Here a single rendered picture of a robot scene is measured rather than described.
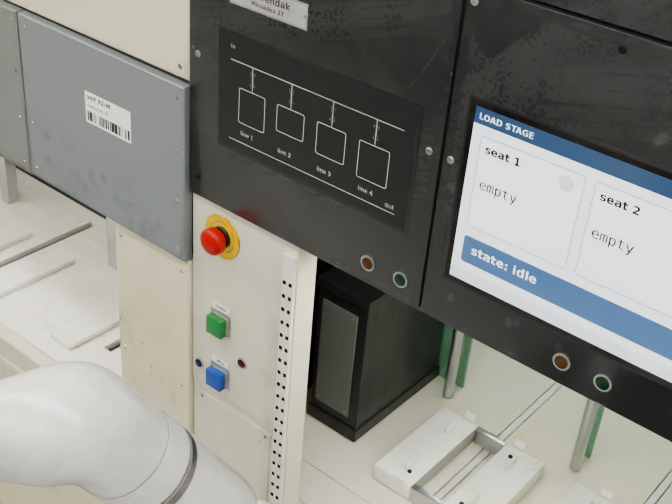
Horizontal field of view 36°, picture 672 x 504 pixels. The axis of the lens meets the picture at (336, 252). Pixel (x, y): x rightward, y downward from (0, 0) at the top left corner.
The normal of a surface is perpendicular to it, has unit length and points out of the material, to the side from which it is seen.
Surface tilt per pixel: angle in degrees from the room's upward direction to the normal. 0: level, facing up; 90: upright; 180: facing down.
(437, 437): 0
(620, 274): 90
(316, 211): 90
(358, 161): 90
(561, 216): 90
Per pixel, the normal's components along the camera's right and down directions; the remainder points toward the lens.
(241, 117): -0.64, 0.37
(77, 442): 0.49, 0.25
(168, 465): 0.81, 0.11
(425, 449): 0.07, -0.84
